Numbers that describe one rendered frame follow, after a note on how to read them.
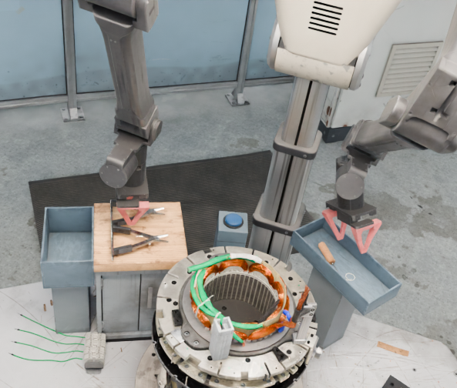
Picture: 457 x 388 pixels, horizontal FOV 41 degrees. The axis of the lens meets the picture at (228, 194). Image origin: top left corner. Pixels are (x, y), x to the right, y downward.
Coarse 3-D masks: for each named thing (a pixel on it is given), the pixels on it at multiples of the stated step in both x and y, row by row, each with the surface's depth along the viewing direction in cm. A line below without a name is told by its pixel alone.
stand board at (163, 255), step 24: (96, 216) 138; (120, 216) 139; (168, 216) 141; (96, 240) 132; (120, 240) 133; (168, 240) 135; (96, 264) 128; (120, 264) 128; (144, 264) 130; (168, 264) 131
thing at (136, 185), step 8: (136, 168) 126; (144, 168) 127; (136, 176) 127; (144, 176) 129; (128, 184) 128; (136, 184) 128; (144, 184) 130; (120, 192) 127; (128, 192) 127; (136, 192) 127; (144, 192) 128
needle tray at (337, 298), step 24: (312, 240) 147; (336, 240) 148; (312, 264) 141; (336, 264) 142; (360, 264) 143; (312, 288) 146; (336, 288) 136; (360, 288) 137; (384, 288) 138; (336, 312) 142; (360, 312) 132; (336, 336) 153
